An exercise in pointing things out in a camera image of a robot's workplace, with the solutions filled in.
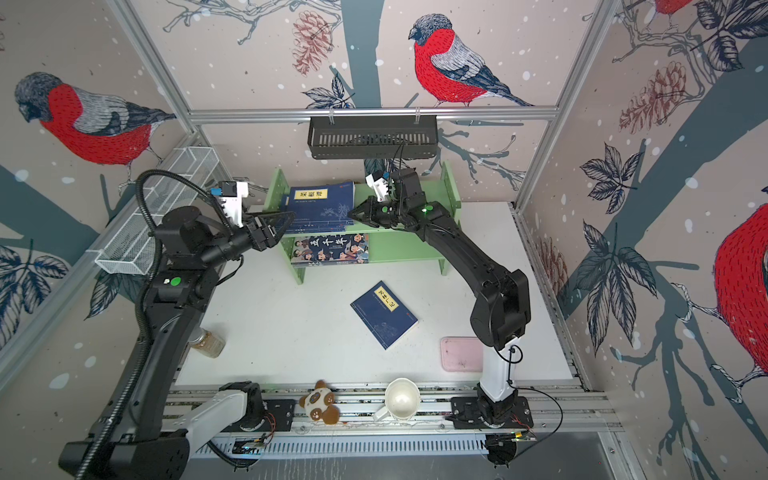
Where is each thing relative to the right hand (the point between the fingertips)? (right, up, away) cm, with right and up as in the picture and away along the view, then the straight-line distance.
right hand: (347, 218), depth 78 cm
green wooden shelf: (+29, +8, +10) cm, 31 cm away
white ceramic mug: (+15, -47, -2) cm, 49 cm away
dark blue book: (-8, +3, +2) cm, 9 cm away
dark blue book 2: (+10, -30, +13) cm, 34 cm away
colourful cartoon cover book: (-7, -9, +12) cm, 17 cm away
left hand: (-11, 0, -15) cm, 19 cm away
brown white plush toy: (-6, -47, -5) cm, 47 cm away
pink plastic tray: (+31, -38, +4) cm, 49 cm away
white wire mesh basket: (-51, -7, -8) cm, 53 cm away
